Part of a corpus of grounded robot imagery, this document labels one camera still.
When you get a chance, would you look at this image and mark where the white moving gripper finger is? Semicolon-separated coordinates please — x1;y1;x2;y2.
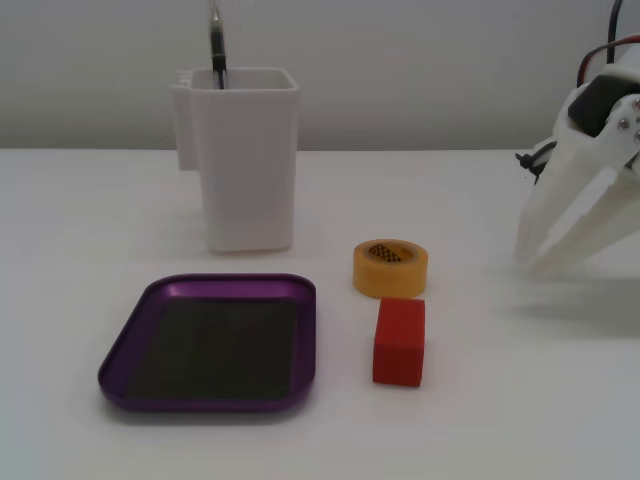
533;93;640;277

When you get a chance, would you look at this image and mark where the white fixed gripper finger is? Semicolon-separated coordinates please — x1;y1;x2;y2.
516;139;629;265

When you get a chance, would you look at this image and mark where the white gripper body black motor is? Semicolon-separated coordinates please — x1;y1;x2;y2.
552;45;640;151

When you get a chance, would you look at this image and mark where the yellow tape roll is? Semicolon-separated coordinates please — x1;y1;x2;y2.
352;239;430;300

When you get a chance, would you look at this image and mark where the red rectangular block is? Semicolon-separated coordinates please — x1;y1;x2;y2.
372;296;427;389

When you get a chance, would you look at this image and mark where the white plastic pen holder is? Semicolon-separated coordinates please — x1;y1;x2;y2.
170;66;301;255

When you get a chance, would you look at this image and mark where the black pen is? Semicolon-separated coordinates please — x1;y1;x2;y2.
208;0;229;91

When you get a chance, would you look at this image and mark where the purple metal tray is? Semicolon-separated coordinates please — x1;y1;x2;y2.
97;272;318;414

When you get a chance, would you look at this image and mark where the black cable tie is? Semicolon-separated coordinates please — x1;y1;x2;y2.
514;141;557;185

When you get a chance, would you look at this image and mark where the red and black cable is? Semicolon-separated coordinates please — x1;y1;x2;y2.
577;33;640;87

